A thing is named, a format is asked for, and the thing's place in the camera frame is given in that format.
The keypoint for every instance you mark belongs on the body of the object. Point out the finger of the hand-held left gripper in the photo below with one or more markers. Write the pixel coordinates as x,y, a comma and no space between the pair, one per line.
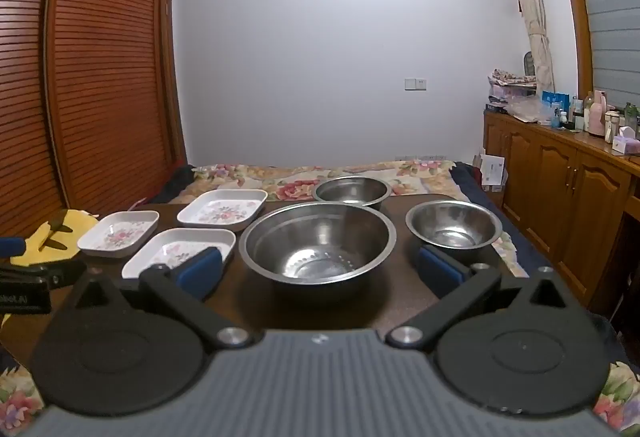
11,248
50,273

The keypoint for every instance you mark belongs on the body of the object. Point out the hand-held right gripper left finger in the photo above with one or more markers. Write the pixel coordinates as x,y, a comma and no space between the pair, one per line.
200,272

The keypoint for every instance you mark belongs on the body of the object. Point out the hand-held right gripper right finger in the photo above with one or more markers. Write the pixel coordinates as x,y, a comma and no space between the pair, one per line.
440,269

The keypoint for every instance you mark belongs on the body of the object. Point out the medium floral white plate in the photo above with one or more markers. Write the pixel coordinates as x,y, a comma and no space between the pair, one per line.
160,252

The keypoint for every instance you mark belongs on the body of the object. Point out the small steel bowl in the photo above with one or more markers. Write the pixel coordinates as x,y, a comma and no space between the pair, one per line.
452,224
350,191

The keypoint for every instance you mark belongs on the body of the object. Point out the small floral white plate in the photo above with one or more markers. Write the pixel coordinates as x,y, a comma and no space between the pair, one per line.
117,234

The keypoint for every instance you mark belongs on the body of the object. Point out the large perforated steel bowl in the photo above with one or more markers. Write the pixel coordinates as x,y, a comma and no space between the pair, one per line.
315,247

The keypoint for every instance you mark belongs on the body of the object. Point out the yellow paper sheet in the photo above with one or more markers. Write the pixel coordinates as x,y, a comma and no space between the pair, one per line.
30,254

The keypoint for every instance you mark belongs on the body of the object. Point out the white cardboard box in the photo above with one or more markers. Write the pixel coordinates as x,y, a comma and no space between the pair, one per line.
492,172

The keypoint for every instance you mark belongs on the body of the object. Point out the floral blanket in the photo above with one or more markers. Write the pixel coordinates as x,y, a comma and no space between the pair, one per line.
280,179

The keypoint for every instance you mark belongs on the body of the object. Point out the wooden sideboard cabinet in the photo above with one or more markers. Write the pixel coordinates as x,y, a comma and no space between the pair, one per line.
560,197

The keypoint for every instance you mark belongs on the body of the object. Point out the purple package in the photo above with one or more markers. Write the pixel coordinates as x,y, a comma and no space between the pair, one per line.
507,94

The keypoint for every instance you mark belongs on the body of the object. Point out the wooden louvered wardrobe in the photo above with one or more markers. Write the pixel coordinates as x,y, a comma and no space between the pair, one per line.
95,77

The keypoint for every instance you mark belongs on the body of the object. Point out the blue carton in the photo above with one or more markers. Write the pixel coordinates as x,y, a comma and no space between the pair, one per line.
555,99

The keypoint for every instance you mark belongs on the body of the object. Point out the pink thermos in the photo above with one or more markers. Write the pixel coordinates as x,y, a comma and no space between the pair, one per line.
597,117

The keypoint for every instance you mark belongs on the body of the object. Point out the white jar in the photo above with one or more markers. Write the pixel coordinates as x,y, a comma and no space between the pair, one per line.
612,127

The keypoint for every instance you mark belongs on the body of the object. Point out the small desk fan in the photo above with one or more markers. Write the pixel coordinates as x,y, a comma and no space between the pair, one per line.
528,63

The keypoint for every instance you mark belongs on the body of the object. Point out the pink tissue box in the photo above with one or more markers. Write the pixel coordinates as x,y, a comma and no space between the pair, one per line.
626,142

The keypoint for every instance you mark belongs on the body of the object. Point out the green bottle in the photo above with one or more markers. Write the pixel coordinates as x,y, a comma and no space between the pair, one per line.
631,117

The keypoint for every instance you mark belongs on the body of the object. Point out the grey window blind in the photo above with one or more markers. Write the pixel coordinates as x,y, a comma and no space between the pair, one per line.
612,7

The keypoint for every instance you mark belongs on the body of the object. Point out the wall outlet strip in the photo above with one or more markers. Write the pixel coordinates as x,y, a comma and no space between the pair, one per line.
422,158

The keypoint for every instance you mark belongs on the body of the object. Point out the wooden window frame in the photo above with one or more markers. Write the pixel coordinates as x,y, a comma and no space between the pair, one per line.
575,2

